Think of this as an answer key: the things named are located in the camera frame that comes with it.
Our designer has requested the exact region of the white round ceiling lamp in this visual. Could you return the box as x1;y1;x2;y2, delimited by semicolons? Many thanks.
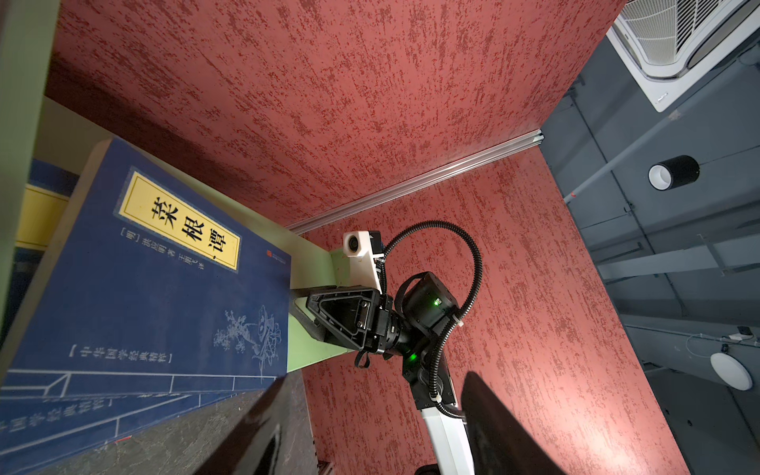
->
710;352;754;391

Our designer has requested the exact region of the white ceiling air conditioner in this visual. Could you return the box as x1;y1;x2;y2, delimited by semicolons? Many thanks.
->
607;0;759;113

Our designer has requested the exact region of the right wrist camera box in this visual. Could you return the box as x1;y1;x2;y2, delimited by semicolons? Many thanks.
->
342;231;384;291

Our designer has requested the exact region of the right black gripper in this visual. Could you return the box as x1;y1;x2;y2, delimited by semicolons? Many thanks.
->
306;272;459;380

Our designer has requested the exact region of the green wooden shelf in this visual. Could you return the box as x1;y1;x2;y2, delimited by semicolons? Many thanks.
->
0;0;381;375

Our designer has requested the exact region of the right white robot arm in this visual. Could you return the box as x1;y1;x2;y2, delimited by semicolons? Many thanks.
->
290;272;474;474

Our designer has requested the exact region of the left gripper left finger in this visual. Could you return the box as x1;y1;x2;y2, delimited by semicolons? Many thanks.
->
195;377;287;475

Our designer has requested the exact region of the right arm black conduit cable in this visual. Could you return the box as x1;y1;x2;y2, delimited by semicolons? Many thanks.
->
379;220;485;405

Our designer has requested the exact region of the black ceiling spotlight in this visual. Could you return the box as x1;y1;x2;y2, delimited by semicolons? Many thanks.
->
647;156;701;192

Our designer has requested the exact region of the right aluminium corner post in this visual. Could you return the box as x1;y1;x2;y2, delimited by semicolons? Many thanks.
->
288;129;544;235

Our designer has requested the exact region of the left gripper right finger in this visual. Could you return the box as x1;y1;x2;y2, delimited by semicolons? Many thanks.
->
461;372;564;475

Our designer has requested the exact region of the blue book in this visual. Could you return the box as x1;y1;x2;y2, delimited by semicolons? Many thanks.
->
0;156;280;475
0;135;293;399

